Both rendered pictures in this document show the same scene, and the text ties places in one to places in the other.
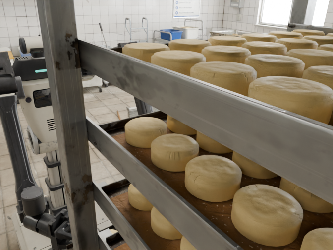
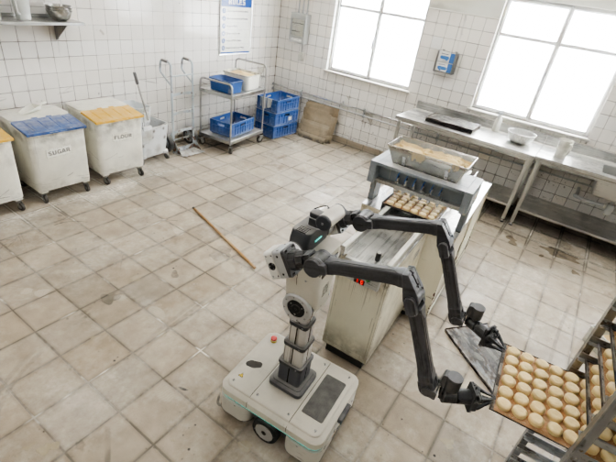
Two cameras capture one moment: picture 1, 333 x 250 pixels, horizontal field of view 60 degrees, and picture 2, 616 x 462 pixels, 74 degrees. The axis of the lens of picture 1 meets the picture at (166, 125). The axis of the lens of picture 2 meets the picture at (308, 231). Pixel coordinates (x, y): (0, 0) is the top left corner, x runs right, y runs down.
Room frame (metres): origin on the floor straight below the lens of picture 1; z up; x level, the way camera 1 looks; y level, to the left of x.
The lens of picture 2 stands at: (0.02, 1.39, 2.19)
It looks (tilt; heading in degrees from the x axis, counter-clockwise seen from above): 31 degrees down; 332
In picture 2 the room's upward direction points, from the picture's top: 9 degrees clockwise
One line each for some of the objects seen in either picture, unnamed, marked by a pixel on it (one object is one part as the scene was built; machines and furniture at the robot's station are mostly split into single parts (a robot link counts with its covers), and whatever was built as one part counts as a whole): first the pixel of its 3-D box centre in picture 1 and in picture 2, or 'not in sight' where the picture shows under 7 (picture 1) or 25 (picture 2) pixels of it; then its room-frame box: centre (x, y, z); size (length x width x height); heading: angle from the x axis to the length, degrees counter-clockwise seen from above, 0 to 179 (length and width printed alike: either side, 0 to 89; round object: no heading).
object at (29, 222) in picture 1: (37, 218); (448, 393); (0.65, 0.37, 0.96); 0.07 x 0.06 x 0.07; 66
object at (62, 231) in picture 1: (73, 236); (481, 399); (0.60, 0.25, 0.95); 0.09 x 0.07 x 0.07; 66
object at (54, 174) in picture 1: (59, 187); (298, 346); (1.39, 0.61, 0.52); 0.11 x 0.11 x 0.40; 36
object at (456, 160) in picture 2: not in sight; (431, 157); (2.09, -0.57, 1.28); 0.54 x 0.27 x 0.06; 34
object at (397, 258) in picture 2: not in sight; (438, 209); (2.03, -0.75, 0.87); 2.01 x 0.03 x 0.07; 124
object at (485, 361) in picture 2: not in sight; (489, 356); (1.31, -0.97, 0.01); 0.60 x 0.40 x 0.03; 173
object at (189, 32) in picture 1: (185, 32); (241, 79); (5.88, -0.33, 0.89); 0.44 x 0.36 x 0.20; 40
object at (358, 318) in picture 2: not in sight; (375, 286); (1.80, -0.15, 0.45); 0.70 x 0.34 x 0.90; 124
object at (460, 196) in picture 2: not in sight; (420, 191); (2.09, -0.57, 1.01); 0.72 x 0.33 x 0.34; 34
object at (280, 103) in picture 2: not in sight; (278, 102); (6.20, -1.04, 0.50); 0.60 x 0.40 x 0.20; 124
